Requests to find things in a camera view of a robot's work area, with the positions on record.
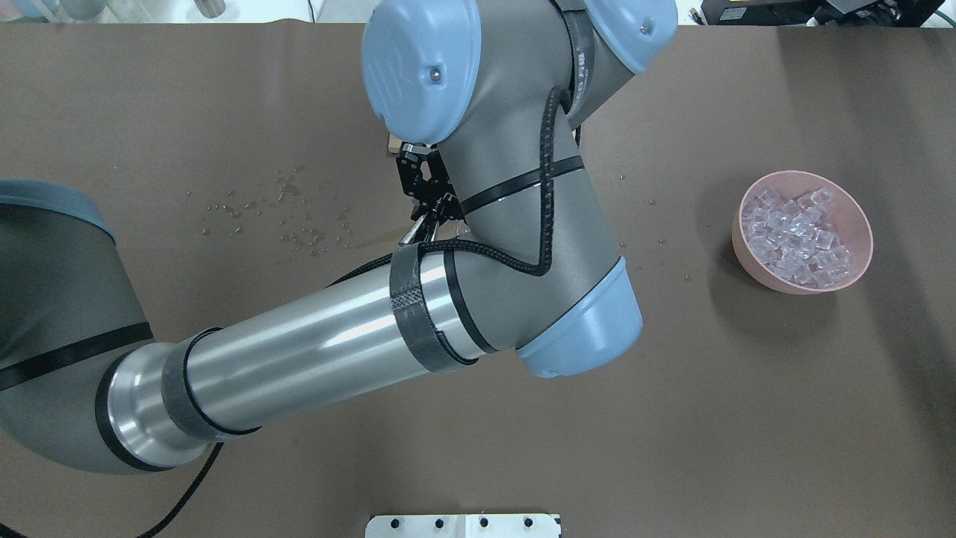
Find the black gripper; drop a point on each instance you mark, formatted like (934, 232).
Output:
(423, 181)

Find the clear ice cubes pile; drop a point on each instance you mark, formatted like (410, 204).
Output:
(795, 237)

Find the bamboo cutting board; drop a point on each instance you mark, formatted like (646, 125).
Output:
(394, 144)

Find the brown table mat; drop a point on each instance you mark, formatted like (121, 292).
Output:
(241, 167)

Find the pink bowl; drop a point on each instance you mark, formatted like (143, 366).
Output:
(851, 222)

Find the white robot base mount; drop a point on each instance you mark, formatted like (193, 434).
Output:
(465, 525)

